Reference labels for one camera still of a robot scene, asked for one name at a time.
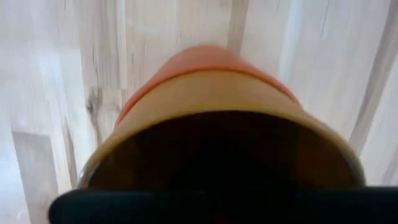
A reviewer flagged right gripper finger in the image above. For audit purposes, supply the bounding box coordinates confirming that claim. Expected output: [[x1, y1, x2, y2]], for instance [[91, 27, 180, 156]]
[[48, 185, 398, 224]]

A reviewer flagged orange plastic cup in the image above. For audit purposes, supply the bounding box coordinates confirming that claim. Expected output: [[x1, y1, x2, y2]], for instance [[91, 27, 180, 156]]
[[76, 70, 366, 191]]

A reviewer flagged red plastic cup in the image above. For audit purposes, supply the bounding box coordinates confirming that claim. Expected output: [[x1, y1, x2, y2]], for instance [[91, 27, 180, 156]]
[[113, 45, 301, 130]]

